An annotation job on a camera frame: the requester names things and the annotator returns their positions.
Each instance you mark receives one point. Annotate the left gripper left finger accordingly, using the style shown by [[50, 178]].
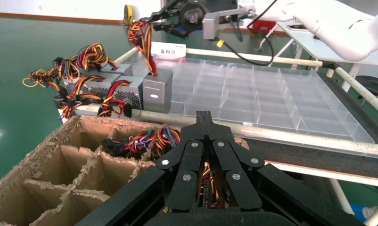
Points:
[[182, 187]]

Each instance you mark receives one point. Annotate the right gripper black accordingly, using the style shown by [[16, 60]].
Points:
[[193, 15]]

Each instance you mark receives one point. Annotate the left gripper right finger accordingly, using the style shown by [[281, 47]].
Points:
[[239, 187]]

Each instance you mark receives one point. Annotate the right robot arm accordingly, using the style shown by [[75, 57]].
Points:
[[339, 28]]

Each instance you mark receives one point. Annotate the white printed sign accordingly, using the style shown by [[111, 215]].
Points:
[[168, 51]]

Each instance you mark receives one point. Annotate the red box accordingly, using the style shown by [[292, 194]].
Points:
[[264, 26]]

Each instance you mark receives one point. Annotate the clear acrylic divided tray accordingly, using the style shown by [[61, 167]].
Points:
[[270, 93]]

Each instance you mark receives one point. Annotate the blue plastic object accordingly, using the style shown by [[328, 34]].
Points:
[[359, 213]]

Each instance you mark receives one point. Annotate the dark flat phone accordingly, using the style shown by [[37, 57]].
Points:
[[296, 27]]

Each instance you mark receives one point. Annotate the cardboard box with dividers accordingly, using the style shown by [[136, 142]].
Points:
[[51, 174]]

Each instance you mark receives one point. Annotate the light grey table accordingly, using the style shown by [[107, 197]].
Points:
[[307, 46]]

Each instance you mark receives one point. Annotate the black round stool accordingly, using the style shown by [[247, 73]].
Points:
[[374, 85]]

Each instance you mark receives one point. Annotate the beige cart rail pipe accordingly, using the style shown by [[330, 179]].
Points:
[[126, 55], [285, 136], [254, 57], [364, 92]]

